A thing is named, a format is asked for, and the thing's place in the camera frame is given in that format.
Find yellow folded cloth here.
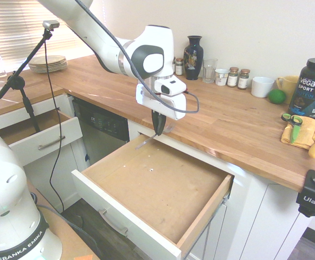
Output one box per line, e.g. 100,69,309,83
280,116,315,157

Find dark cables at robot base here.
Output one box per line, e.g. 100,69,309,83
28,191,101,260

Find white window blinds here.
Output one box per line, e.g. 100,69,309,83
0,0,82,64

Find white base cabinet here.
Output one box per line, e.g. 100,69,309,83
128,119,315,260

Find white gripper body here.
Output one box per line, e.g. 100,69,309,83
135,83,187,121

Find pale spice jar brown lid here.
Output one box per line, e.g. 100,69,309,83
237,68,251,90

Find silver small drawer handle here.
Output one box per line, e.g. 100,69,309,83
37,135,66,151

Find grey camera on stand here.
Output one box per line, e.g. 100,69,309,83
42,19,61,31

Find large open wooden drawer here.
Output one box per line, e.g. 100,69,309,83
70,134,235,258

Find small white labelled cup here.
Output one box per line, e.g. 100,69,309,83
214,68,230,87

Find silver large drawer handle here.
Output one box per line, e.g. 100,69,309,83
97,209,129,236

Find clear faceted glass tumbler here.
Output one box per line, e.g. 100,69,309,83
202,58,218,85

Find black Vega protein tub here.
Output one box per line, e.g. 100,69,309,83
287,57,315,120

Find small open wooden drawer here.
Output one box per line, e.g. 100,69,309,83
0,108,83,167

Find silver metal fork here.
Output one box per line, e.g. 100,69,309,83
134,122,176,151

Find black Ulanzi camera clamp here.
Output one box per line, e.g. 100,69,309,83
295,150,315,218

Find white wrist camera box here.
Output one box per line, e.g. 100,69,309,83
154,76,188,96

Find green lime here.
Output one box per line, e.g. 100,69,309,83
267,89,287,105

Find green spice jar brown lid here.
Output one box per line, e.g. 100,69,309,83
226,67,240,88

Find black steel dishwasher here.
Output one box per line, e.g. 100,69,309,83
72,97,131,168

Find black camera boom stand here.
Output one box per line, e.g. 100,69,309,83
0,28,54,133

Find yellow ceramic mug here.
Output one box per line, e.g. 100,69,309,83
275,75,300,102

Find small spice jar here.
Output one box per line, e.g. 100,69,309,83
174,57,184,76

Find dark blue floral vase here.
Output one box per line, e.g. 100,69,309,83
183,35,204,81

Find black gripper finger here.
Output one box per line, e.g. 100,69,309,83
151,110,160,135
158,113,167,136

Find green handled scissors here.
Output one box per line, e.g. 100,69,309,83
280,113,305,145

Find white mug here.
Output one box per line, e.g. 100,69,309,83
250,76,275,99

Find thin black camera cable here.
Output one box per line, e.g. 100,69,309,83
43,40,66,215

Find stack of beige plates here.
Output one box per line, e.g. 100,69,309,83
28,55,69,74

